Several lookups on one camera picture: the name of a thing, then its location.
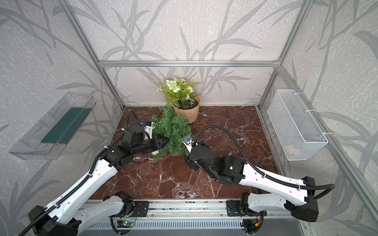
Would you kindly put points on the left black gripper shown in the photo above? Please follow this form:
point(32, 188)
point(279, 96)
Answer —
point(157, 142)

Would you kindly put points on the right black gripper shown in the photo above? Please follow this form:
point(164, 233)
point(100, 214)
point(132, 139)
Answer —
point(188, 161)

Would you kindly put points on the small green christmas tree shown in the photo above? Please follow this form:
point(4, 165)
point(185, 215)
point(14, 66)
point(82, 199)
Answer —
point(174, 127)

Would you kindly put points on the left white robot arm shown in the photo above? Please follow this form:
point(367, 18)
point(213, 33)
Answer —
point(64, 217)

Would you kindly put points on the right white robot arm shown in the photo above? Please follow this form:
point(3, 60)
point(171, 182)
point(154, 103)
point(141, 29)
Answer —
point(299, 197)

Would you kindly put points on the potted white flower plant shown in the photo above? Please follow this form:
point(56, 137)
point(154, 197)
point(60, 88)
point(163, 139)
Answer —
point(182, 96)

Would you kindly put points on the green circuit board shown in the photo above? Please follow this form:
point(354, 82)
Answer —
point(125, 223)

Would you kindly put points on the pink object in basket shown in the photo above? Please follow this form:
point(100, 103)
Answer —
point(291, 150)

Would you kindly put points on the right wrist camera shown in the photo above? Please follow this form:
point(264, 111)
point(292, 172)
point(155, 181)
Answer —
point(187, 141)

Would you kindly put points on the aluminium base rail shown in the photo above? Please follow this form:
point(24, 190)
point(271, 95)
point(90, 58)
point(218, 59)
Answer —
point(178, 214)

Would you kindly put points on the clear plastic wall tray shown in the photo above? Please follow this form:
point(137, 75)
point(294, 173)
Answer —
point(47, 139)

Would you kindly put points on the white wire mesh basket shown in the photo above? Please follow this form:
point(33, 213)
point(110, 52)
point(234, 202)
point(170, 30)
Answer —
point(295, 125)

